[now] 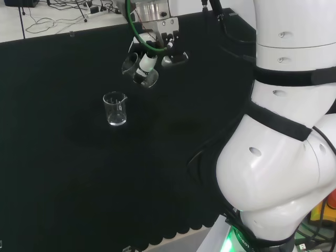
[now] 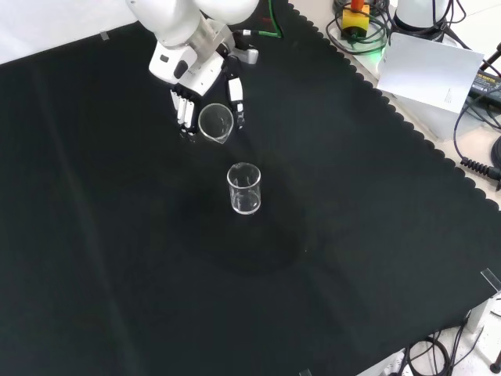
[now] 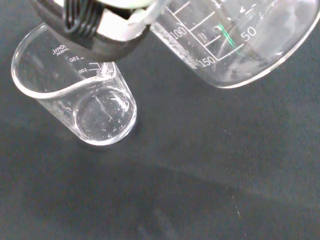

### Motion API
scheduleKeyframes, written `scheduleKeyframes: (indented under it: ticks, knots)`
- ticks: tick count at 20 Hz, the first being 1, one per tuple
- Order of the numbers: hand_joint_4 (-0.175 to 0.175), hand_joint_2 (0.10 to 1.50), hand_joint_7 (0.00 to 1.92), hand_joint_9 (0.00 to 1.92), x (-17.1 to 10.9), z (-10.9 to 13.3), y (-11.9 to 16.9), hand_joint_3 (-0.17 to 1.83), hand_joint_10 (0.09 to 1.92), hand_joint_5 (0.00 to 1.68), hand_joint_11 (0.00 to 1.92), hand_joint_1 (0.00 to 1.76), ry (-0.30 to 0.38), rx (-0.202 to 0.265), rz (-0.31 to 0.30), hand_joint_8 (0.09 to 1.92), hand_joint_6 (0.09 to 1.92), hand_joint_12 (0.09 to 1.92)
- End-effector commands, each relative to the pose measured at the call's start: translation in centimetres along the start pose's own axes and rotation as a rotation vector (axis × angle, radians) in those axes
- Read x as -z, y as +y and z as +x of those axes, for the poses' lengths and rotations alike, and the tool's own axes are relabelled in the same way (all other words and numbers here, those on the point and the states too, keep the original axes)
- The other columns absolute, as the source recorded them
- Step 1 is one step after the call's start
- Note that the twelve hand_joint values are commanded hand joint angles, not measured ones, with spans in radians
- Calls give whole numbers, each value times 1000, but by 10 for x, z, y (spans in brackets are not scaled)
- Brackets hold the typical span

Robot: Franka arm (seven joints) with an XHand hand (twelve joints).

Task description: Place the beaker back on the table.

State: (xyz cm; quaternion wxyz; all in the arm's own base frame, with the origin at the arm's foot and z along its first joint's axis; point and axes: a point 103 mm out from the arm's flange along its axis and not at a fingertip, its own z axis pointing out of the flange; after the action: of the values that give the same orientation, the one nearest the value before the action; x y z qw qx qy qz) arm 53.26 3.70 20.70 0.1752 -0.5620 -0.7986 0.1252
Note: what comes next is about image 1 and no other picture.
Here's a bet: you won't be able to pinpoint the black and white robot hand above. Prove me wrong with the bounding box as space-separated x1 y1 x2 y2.
122 17 190 88

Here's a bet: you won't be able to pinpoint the small clear glass beaker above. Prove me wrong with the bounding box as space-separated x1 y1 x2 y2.
121 51 160 89

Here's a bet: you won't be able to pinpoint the clear glass beaker with markings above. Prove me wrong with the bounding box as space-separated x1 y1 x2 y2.
102 91 129 127

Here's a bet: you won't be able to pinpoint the white power strip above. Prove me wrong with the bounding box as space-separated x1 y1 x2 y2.
86 6 110 18

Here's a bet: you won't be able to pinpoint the black tripod leg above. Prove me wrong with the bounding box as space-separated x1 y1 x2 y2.
74 0 89 22

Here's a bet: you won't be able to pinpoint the dark thin pole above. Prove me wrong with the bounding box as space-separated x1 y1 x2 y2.
19 0 26 40

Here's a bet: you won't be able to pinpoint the black box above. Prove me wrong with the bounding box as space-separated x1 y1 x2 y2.
4 0 40 8

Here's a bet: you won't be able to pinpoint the black bench cloth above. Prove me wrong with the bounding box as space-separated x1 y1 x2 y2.
0 7 257 252

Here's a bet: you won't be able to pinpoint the yellow stop button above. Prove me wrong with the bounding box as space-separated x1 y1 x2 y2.
310 190 336 229

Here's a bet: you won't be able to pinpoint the green cable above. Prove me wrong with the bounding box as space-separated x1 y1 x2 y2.
125 0 169 52

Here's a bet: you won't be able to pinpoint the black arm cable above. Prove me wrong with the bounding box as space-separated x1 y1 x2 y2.
201 0 257 44

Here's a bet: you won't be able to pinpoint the thin floor cable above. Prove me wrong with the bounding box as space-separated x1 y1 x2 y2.
25 7 89 34

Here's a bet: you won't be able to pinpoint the black cable loop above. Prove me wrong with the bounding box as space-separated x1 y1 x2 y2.
186 128 237 184

